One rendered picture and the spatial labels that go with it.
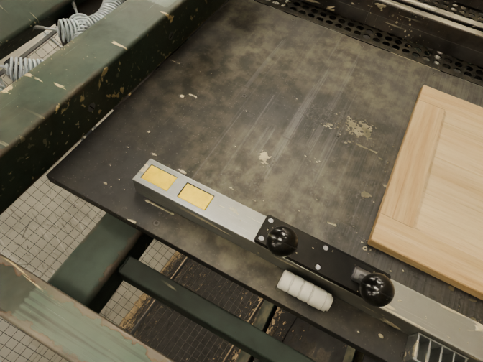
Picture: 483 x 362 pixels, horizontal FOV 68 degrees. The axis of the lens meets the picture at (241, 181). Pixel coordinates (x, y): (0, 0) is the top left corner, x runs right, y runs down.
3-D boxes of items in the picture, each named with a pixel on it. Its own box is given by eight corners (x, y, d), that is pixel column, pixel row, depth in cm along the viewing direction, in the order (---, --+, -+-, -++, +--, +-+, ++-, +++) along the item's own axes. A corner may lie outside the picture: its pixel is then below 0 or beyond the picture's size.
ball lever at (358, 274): (366, 293, 52) (389, 317, 39) (341, 281, 53) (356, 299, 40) (377, 269, 52) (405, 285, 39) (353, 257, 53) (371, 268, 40)
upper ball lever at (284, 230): (290, 254, 54) (289, 264, 41) (268, 243, 55) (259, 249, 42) (302, 232, 54) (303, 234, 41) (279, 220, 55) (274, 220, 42)
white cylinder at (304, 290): (274, 289, 54) (323, 315, 53) (278, 283, 52) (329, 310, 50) (282, 273, 56) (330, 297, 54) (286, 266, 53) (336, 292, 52)
